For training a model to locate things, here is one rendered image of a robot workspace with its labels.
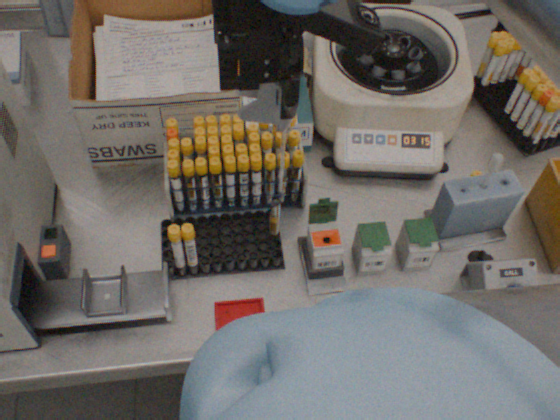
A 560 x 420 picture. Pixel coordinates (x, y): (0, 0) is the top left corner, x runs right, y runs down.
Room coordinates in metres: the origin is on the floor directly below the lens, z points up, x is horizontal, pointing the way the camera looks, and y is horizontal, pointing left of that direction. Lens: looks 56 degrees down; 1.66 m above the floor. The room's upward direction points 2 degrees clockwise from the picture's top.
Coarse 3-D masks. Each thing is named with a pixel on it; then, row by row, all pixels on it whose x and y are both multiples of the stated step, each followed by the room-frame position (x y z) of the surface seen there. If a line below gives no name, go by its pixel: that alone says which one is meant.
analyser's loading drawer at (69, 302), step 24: (24, 288) 0.37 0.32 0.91; (48, 288) 0.38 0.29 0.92; (72, 288) 0.38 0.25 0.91; (96, 288) 0.38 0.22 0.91; (120, 288) 0.38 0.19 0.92; (144, 288) 0.38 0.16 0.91; (168, 288) 0.37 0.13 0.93; (24, 312) 0.34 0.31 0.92; (48, 312) 0.34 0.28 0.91; (72, 312) 0.34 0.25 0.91; (96, 312) 0.34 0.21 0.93; (120, 312) 0.34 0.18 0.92; (144, 312) 0.35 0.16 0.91; (168, 312) 0.34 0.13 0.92
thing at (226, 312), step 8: (216, 304) 0.38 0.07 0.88; (224, 304) 0.38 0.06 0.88; (232, 304) 0.38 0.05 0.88; (240, 304) 0.38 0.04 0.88; (248, 304) 0.38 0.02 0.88; (256, 304) 0.38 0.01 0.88; (216, 312) 0.36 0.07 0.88; (224, 312) 0.37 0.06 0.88; (232, 312) 0.37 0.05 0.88; (240, 312) 0.37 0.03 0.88; (248, 312) 0.37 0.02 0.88; (256, 312) 0.37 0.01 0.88; (264, 312) 0.37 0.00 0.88; (216, 320) 0.35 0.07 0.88; (224, 320) 0.36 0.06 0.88; (232, 320) 0.36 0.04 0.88; (216, 328) 0.34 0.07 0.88
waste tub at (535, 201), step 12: (552, 168) 0.56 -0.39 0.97; (540, 180) 0.57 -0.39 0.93; (552, 180) 0.55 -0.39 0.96; (540, 192) 0.56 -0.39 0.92; (552, 192) 0.54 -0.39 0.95; (528, 204) 0.56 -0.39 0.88; (540, 204) 0.54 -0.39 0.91; (552, 204) 0.52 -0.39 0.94; (540, 216) 0.53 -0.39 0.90; (552, 216) 0.51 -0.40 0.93; (540, 228) 0.52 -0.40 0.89; (552, 228) 0.50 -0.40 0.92; (540, 240) 0.50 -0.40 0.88; (552, 240) 0.48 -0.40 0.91; (552, 252) 0.47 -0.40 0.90; (552, 264) 0.46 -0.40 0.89
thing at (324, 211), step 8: (320, 200) 0.48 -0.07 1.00; (328, 200) 0.48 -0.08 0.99; (312, 208) 0.47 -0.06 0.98; (320, 208) 0.47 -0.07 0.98; (328, 208) 0.47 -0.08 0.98; (336, 208) 0.48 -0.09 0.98; (312, 216) 0.47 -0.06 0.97; (320, 216) 0.47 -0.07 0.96; (328, 216) 0.47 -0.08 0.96; (336, 216) 0.47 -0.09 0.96
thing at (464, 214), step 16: (480, 176) 0.54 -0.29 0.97; (496, 176) 0.54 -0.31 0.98; (512, 176) 0.54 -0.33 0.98; (448, 192) 0.51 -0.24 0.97; (464, 192) 0.51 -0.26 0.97; (480, 192) 0.51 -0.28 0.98; (496, 192) 0.51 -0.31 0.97; (512, 192) 0.52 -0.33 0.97; (432, 208) 0.53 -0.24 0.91; (448, 208) 0.50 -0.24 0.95; (464, 208) 0.50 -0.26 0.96; (480, 208) 0.50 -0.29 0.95; (496, 208) 0.51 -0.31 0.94; (512, 208) 0.52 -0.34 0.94; (448, 224) 0.49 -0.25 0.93; (464, 224) 0.50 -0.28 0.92; (480, 224) 0.51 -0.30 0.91; (496, 224) 0.51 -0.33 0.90; (448, 240) 0.49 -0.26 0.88; (464, 240) 0.49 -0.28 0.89; (480, 240) 0.49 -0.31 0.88; (496, 240) 0.50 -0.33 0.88
